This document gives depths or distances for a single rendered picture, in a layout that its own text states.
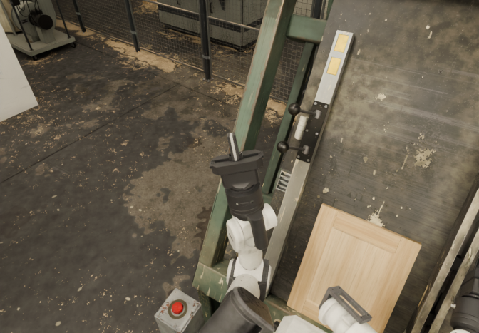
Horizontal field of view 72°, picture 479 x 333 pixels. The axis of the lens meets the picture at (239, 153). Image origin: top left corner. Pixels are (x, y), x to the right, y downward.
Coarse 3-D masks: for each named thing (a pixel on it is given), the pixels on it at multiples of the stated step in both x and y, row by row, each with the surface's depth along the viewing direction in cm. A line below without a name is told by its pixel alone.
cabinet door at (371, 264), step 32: (320, 224) 111; (352, 224) 106; (320, 256) 112; (352, 256) 107; (384, 256) 103; (416, 256) 99; (320, 288) 113; (352, 288) 108; (384, 288) 104; (384, 320) 105
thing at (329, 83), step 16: (336, 32) 100; (336, 80) 102; (320, 96) 104; (304, 176) 109; (288, 192) 112; (288, 208) 113; (288, 224) 113; (272, 240) 117; (272, 256) 117; (272, 272) 118
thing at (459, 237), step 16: (464, 208) 91; (464, 224) 88; (448, 240) 94; (464, 240) 91; (448, 256) 90; (464, 256) 89; (432, 272) 98; (448, 272) 94; (464, 272) 89; (432, 288) 93; (448, 288) 92; (432, 304) 93; (448, 304) 91; (416, 320) 96; (432, 320) 94
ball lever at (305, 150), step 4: (280, 144) 100; (284, 144) 99; (288, 144) 101; (280, 148) 99; (284, 148) 99; (288, 148) 100; (292, 148) 103; (296, 148) 104; (300, 148) 105; (304, 148) 106; (308, 148) 106; (280, 152) 100; (284, 152) 100; (304, 152) 106; (308, 152) 106
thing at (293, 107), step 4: (292, 104) 97; (296, 104) 97; (288, 108) 98; (292, 108) 96; (296, 108) 96; (300, 108) 97; (292, 112) 97; (296, 112) 97; (304, 112) 100; (308, 112) 101; (312, 112) 102; (316, 112) 103; (320, 112) 103; (316, 116) 103
